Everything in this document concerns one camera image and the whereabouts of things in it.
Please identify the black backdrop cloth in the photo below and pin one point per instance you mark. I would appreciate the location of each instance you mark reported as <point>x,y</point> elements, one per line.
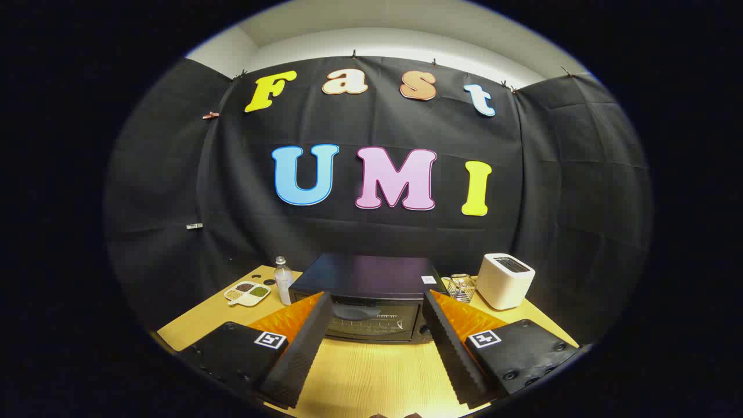
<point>377,238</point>

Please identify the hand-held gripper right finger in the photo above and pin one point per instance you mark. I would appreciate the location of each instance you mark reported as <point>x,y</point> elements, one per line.
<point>450,348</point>

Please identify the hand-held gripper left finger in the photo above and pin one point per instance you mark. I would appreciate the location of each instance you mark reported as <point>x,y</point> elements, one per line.
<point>302,348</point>

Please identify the black toaster oven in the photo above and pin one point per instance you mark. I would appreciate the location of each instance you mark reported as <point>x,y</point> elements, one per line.
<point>365,276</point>

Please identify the clear plastic water bottle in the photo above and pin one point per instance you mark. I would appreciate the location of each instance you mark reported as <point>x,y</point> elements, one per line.
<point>283,284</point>

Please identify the white divided plate with grains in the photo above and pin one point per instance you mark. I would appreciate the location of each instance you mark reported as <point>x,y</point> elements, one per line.
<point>248,293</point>

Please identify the white pop-up toaster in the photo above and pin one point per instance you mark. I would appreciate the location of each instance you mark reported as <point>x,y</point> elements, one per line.
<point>505,284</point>

